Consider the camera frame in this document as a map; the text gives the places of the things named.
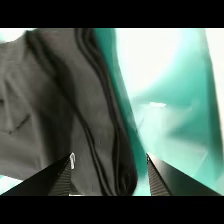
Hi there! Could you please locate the dark grey garment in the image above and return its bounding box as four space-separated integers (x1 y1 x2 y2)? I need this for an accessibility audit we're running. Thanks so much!
0 27 139 197

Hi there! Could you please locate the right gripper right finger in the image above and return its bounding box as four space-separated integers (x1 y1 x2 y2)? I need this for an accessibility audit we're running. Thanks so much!
145 152 222 197

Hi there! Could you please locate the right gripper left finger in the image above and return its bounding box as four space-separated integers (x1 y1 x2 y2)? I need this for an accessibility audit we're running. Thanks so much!
0 152 80 197

